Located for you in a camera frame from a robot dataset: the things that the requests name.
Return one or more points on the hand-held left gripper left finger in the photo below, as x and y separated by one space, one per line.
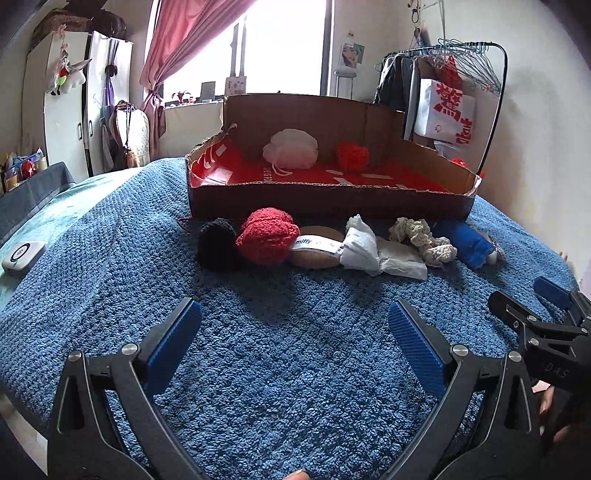
173 346

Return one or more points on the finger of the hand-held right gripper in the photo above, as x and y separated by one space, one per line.
550 288
510 311

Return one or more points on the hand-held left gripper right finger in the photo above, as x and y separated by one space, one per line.
415 350

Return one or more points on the white knit piece black stitching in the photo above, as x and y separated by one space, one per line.
493 253

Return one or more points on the blue fabric pouch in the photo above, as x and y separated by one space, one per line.
461 242

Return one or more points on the white paper napkin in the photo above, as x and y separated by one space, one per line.
404 263

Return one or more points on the black pompom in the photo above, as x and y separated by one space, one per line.
217 244

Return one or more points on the cream crochet piece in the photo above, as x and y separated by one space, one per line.
425 237

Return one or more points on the white sock bundle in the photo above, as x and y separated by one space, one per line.
362 247

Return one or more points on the tan plush pebble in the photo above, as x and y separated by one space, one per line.
318 256

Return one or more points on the red knitted yarn ball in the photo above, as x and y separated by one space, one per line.
265 235

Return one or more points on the cardboard box red inside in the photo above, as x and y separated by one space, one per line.
332 184

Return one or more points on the person's right hand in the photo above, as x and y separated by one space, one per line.
549 410

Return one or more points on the blue knitted blanket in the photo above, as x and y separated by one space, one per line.
286 341

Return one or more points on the small white round-button device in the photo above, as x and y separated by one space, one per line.
23 256

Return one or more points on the black clothes rack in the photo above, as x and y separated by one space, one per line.
501 92

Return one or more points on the red crochet flower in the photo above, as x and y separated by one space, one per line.
352 157

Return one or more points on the white gift bag red print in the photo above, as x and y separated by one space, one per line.
445 110

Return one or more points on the dark blue cloth covered desk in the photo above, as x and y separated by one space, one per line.
37 189

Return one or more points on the clutter of small desk trinkets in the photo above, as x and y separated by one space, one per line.
21 166

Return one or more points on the dark hanging clothes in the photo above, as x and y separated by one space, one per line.
392 87

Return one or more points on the white wardrobe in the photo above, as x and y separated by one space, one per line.
69 106

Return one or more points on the small card on windowsill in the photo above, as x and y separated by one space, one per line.
236 86

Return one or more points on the white stool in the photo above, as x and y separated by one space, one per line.
345 83

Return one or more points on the pink curtain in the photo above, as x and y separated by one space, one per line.
166 60

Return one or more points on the hanging plush doll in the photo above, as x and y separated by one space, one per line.
67 74

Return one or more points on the patterned bag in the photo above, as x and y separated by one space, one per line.
60 21

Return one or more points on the wall poster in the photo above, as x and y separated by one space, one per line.
352 56

